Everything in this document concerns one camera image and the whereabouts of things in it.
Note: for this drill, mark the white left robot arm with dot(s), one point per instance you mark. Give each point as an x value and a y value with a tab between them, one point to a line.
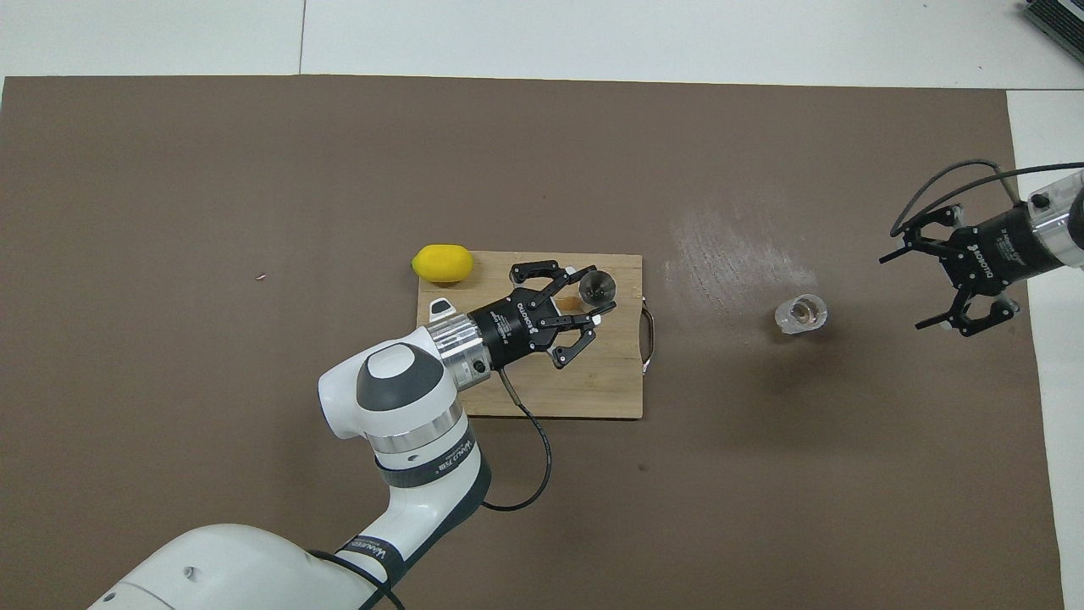
398	407

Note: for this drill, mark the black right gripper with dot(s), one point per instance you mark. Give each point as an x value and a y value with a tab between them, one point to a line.
1003	250

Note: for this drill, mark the grey ribbed metal device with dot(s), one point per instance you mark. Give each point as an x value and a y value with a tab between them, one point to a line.
1059	21

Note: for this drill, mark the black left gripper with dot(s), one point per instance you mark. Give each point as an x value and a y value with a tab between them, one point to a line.
512	326

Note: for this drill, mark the steel double jigger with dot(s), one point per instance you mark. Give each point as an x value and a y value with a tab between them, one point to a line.
597	286

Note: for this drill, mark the yellow lemon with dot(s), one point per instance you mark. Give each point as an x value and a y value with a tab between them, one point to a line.
442	263

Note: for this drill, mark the brown table mat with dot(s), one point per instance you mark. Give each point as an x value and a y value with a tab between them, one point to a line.
762	508

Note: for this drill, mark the bamboo cutting board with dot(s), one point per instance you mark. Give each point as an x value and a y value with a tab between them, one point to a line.
610	381

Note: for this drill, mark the small clear glass cup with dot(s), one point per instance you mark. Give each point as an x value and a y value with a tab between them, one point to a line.
800	314

